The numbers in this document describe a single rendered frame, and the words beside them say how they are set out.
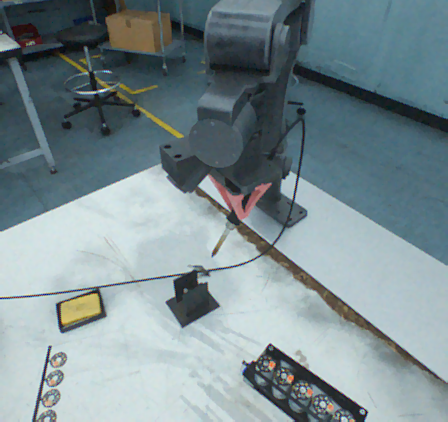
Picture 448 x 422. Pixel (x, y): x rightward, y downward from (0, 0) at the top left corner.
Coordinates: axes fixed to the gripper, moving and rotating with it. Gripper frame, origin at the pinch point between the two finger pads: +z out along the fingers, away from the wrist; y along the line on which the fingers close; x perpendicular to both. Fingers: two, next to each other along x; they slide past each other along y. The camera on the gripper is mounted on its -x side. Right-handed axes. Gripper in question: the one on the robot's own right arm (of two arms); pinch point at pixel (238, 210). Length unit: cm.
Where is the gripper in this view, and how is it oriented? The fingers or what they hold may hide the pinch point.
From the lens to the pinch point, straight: 54.7
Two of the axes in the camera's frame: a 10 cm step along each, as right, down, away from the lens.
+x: 8.3, -3.8, 4.2
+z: 0.1, 7.5, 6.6
